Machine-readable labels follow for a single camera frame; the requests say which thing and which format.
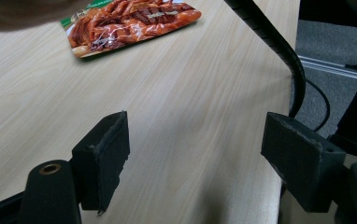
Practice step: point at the aluminium floor rail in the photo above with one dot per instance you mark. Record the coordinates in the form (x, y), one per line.
(332, 67)

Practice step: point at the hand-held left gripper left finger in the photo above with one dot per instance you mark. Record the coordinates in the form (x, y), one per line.
(103, 161)

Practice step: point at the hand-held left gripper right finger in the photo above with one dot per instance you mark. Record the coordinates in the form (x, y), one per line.
(301, 155)

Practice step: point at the green and red food packet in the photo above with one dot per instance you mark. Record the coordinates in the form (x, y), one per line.
(130, 25)

